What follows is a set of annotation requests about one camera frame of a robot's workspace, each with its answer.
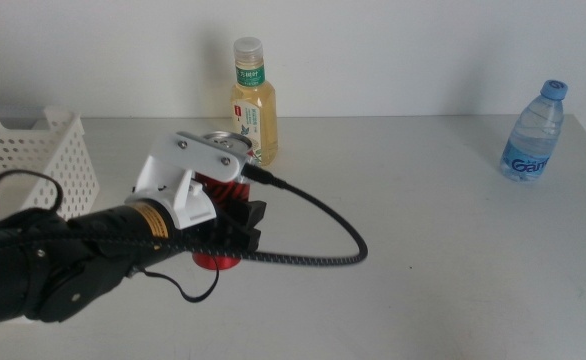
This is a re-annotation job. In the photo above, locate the red cola can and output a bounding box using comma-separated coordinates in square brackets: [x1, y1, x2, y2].
[191, 130, 254, 272]

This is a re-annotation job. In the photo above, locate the yellow tea bottle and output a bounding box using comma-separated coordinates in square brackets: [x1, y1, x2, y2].
[230, 36, 279, 167]

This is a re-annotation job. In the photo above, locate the clear water bottle blue cap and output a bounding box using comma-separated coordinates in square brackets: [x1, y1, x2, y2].
[499, 79, 569, 182]

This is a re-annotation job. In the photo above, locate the white perforated plastic basket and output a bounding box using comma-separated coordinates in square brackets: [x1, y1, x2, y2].
[0, 103, 100, 222]

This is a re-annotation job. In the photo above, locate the thin black cable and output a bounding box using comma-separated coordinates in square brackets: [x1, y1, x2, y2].
[0, 168, 220, 304]

